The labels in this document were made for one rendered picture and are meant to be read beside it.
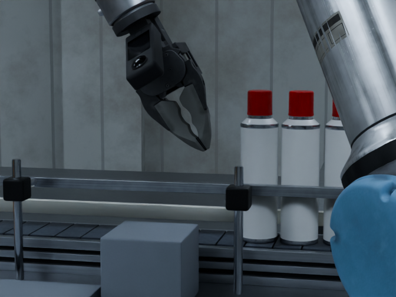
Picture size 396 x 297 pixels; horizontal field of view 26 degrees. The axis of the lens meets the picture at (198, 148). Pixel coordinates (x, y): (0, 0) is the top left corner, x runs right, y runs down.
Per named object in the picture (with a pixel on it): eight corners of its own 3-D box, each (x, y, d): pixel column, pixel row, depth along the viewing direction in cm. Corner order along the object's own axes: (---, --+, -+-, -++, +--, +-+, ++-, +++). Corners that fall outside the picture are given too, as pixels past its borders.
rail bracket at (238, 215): (256, 281, 115) (257, 159, 113) (247, 297, 108) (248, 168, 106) (232, 280, 116) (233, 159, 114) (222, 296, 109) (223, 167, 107)
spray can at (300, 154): (319, 237, 119) (322, 89, 116) (316, 246, 114) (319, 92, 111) (281, 236, 120) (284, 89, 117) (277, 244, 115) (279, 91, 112)
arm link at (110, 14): (134, -27, 115) (84, 4, 117) (150, 2, 115) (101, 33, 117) (148, -24, 123) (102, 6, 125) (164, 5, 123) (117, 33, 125)
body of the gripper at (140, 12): (207, 76, 124) (166, 3, 124) (194, 79, 116) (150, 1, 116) (162, 102, 126) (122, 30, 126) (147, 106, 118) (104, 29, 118)
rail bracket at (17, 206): (46, 269, 122) (43, 153, 119) (25, 283, 115) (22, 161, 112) (25, 267, 122) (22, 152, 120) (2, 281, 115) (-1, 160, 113)
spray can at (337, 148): (362, 239, 118) (365, 90, 115) (360, 248, 113) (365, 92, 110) (323, 237, 119) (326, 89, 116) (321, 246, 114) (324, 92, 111)
